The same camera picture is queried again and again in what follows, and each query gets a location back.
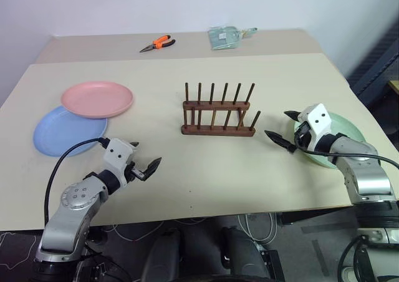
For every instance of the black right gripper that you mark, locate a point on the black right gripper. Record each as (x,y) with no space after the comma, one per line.
(304,135)

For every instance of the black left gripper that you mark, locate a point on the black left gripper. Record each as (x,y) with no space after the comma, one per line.
(134,173)

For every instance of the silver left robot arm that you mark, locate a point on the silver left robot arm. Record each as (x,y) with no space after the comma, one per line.
(73,207)

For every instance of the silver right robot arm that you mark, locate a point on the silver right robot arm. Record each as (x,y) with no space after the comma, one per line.
(368,176)

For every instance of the wooden dish rack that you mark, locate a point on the wooden dish rack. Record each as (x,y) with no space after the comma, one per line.
(218,129)

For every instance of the green plate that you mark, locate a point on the green plate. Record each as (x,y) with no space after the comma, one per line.
(346,126)

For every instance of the pink plate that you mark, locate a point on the pink plate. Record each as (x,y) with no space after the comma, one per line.
(96,98)

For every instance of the blue plate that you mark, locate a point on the blue plate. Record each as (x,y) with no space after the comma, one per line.
(65,133)

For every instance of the dark rounded shape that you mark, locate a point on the dark rounded shape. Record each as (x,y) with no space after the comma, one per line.
(243,257)
(162,257)

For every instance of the pale green fabric packet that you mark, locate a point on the pale green fabric packet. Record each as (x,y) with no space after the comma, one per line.
(224,38)

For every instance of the dark ribbed radiator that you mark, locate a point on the dark ribbed radiator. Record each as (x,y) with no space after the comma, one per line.
(378,66)

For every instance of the yellow board edge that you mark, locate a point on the yellow board edge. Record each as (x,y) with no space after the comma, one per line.
(395,86)

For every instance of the white power strip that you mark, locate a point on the white power strip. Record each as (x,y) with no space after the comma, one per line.
(377,236)

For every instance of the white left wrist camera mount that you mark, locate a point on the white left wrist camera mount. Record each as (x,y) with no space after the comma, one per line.
(117,154)

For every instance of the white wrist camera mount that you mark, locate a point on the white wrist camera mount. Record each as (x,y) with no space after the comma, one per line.
(117,154)
(318,123)

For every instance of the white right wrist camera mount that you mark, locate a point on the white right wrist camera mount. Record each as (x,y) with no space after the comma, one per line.
(318,123)

